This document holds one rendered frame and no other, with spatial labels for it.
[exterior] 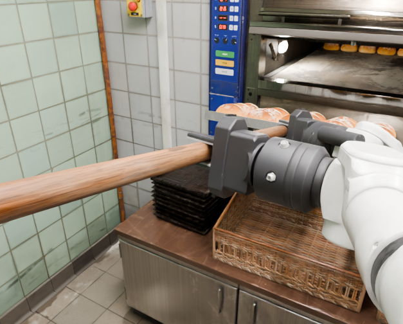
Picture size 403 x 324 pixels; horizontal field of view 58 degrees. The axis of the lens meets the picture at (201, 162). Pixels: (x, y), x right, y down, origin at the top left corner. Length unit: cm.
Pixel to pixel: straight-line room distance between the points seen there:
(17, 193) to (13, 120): 150
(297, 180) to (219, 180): 12
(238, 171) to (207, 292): 109
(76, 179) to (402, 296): 26
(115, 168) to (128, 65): 165
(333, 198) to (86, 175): 28
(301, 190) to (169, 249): 113
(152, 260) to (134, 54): 103
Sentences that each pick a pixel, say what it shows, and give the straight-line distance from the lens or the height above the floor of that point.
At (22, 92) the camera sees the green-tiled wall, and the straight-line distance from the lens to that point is 181.
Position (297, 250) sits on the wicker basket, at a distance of 156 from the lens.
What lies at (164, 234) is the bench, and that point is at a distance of 161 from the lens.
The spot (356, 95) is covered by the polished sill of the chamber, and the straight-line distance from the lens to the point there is 154.
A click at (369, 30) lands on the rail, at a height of 142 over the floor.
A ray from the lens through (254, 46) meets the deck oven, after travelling 162.
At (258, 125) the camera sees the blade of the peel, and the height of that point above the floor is 119.
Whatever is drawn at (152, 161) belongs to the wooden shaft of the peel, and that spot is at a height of 138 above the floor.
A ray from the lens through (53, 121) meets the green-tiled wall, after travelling 193.
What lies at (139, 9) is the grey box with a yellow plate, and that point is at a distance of 181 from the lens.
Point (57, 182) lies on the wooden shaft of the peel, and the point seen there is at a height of 142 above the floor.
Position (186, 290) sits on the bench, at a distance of 162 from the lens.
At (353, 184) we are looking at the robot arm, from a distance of 38.
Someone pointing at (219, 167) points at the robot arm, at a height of 133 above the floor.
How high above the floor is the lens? 157
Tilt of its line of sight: 27 degrees down
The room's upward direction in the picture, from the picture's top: straight up
